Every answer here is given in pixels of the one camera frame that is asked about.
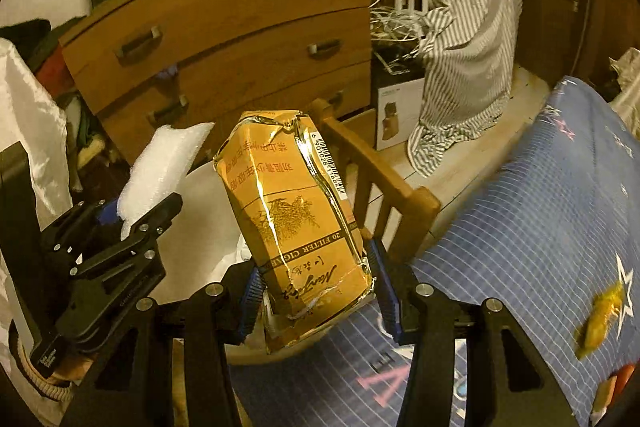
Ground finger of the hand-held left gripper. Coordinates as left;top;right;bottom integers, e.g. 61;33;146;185
37;201;123;268
72;192;183;278

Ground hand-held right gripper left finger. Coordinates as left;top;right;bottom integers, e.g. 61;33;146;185
60;267;266;427

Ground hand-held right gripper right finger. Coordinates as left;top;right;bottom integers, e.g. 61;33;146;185
367;239;573;427

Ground white foam piece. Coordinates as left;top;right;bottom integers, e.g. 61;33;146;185
117;122;216;228

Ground yellow cigarette pack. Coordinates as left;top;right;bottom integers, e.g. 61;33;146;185
212;108;376;355

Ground person's left forearm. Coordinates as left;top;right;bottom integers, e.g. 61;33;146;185
10;327;96;413

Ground black and white appliance box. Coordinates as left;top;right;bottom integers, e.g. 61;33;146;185
371;57;426;152

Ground wooden chest of drawers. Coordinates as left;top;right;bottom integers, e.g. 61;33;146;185
59;0;373;168

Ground yellow wrapper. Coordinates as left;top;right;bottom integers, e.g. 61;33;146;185
574;282;628;360

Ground orange packet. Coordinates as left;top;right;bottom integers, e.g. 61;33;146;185
590;359;636;425

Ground grey striped cloth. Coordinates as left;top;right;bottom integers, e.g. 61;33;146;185
377;0;526;178

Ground tangle of white cables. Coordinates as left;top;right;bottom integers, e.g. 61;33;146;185
370;0;451;72

